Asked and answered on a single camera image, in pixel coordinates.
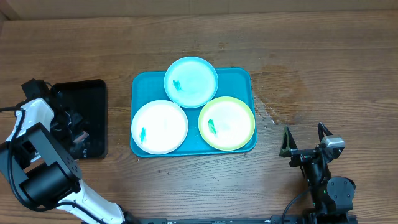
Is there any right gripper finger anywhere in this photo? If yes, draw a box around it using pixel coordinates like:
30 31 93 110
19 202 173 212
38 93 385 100
279 126 298 157
317 122 333 143

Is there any yellow-green plate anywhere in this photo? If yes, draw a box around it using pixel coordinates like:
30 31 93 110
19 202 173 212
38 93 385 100
198 96 255 151

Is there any white plate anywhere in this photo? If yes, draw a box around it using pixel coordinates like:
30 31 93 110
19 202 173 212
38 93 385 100
131 100 188 155

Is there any light blue plate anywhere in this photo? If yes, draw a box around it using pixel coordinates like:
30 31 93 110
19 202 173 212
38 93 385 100
164 57 218 108

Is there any dark bow-shaped sponge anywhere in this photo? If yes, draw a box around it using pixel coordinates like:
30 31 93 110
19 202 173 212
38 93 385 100
73 131 89 144

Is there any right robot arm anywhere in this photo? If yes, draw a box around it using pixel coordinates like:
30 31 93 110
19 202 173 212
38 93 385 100
273 123 358 223

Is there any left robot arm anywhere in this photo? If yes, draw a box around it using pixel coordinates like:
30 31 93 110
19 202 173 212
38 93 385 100
1 98 139 223

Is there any black plastic tray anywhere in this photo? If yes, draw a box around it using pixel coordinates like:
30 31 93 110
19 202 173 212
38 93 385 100
51 79 108 159

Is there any teal plastic tray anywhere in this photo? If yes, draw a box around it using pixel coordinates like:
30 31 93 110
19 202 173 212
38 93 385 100
131 67 255 157

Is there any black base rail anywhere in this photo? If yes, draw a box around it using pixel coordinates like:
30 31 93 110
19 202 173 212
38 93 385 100
136 214 358 224

